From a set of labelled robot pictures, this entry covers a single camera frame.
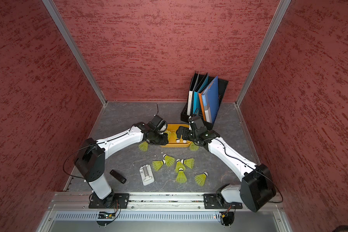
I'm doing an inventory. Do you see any white folder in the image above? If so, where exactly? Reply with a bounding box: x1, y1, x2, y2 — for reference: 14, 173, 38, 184
187, 72, 199, 116

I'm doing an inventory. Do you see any yellow shuttlecock top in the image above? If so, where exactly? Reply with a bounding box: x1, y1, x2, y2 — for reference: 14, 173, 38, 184
165, 130, 180, 144

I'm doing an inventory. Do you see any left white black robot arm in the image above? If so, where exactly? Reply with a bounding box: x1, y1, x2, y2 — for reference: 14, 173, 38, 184
74, 121, 168, 200

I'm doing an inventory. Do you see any yellow shuttlecock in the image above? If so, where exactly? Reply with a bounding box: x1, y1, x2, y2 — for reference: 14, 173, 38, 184
163, 154, 176, 167
175, 159, 186, 174
165, 130, 180, 144
138, 142, 149, 152
152, 159, 166, 172
181, 158, 195, 169
189, 142, 199, 151
194, 172, 208, 187
176, 168, 187, 184

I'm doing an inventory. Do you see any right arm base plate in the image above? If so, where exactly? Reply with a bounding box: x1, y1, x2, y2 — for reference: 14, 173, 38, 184
203, 193, 243, 209

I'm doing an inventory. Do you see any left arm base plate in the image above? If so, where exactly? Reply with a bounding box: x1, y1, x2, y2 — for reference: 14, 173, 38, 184
89, 193, 130, 209

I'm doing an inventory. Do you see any teal folder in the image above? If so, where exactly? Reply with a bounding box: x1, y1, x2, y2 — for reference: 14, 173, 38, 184
192, 73, 209, 114

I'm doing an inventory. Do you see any yellow plastic storage box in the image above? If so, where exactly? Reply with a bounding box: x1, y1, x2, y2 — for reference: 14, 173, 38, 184
161, 124, 192, 148

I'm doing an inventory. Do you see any orange folder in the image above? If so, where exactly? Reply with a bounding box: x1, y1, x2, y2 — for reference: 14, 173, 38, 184
199, 87, 211, 123

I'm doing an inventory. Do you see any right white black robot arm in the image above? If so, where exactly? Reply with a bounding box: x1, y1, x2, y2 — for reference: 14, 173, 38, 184
176, 126, 276, 212

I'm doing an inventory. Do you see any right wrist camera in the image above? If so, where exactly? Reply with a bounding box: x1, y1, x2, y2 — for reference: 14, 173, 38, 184
188, 115, 207, 131

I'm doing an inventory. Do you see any white phone stand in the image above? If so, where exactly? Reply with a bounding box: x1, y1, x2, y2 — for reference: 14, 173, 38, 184
139, 164, 155, 186

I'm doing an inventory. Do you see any blue folder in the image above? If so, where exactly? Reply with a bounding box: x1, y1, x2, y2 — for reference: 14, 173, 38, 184
207, 76, 219, 123

